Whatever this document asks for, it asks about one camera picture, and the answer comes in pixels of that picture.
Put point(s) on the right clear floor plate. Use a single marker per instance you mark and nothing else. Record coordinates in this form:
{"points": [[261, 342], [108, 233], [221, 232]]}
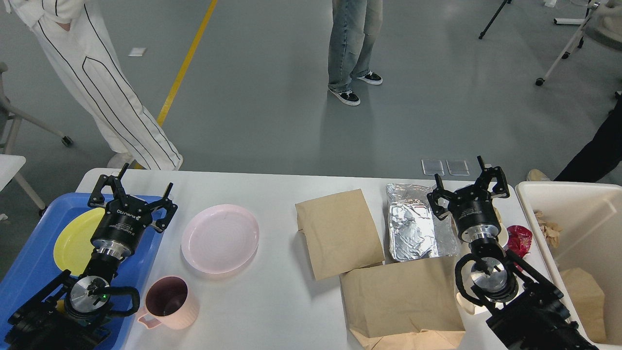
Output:
{"points": [[457, 167]]}

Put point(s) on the white wheeled chair right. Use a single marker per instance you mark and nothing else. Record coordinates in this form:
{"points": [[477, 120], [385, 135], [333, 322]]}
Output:
{"points": [[602, 25]]}

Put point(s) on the yellow plate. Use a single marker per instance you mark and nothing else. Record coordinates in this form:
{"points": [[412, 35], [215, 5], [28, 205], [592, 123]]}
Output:
{"points": [[73, 248]]}

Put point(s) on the pink ribbed mug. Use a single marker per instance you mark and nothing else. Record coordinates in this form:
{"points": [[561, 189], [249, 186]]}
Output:
{"points": [[170, 302]]}

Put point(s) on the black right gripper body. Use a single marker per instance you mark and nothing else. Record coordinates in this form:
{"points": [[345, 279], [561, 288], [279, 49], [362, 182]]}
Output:
{"points": [[473, 214]]}

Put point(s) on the large brown paper bag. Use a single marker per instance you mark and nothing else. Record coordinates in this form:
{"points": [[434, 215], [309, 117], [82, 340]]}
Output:
{"points": [[404, 306]]}

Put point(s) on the person in black pants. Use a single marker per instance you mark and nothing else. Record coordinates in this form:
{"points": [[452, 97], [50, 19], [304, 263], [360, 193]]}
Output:
{"points": [[599, 156]]}

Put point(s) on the small brown paper bag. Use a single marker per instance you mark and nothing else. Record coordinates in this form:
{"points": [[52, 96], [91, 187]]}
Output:
{"points": [[340, 233]]}

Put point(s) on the person in white striped pants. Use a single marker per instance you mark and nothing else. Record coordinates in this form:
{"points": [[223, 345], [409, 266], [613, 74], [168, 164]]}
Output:
{"points": [[74, 38]]}

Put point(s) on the white paper on floor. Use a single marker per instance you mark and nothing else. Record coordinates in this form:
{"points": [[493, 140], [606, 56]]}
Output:
{"points": [[137, 52]]}

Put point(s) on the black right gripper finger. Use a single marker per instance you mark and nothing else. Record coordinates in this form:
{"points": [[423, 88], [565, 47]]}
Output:
{"points": [[452, 197], [491, 182]]}

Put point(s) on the white plastic bin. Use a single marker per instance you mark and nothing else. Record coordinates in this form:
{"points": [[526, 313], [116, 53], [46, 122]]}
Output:
{"points": [[590, 215]]}

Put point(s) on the black tripod leg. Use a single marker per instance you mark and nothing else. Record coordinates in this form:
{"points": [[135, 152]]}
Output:
{"points": [[493, 18]]}

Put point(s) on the aluminium foil tray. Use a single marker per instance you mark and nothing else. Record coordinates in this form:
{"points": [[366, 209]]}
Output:
{"points": [[414, 231]]}

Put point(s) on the white side table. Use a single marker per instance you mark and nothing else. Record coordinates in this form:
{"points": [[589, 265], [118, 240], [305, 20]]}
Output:
{"points": [[10, 166]]}

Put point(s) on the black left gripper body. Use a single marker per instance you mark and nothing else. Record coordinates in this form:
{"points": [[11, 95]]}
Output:
{"points": [[122, 225]]}

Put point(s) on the left clear floor plate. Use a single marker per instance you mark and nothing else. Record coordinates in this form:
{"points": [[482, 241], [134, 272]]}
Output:
{"points": [[433, 167]]}

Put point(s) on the pink plate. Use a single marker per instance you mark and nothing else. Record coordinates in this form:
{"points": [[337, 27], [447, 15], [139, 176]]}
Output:
{"points": [[220, 239]]}

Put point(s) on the brown bag in bin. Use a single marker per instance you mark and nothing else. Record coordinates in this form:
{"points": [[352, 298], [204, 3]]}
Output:
{"points": [[588, 300]]}

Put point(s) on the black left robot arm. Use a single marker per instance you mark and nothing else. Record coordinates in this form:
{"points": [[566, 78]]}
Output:
{"points": [[70, 312]]}

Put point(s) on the clear floor plate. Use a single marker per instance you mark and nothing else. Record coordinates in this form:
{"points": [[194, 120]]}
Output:
{"points": [[433, 167], [457, 167]]}

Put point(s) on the red crumpled wrapper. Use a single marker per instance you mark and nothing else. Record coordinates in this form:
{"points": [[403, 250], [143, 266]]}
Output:
{"points": [[519, 240]]}

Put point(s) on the grey wheeled frame left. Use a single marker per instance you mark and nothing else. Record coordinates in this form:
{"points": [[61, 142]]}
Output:
{"points": [[16, 116]]}

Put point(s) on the crumpled paper scraps in bin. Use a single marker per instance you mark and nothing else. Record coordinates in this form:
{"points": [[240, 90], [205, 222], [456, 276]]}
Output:
{"points": [[550, 230]]}

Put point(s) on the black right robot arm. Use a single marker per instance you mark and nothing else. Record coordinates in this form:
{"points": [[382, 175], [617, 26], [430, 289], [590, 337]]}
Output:
{"points": [[526, 308]]}

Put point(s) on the person in blue jeans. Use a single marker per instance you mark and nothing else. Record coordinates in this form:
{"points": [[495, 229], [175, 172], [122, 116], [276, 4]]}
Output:
{"points": [[355, 26]]}

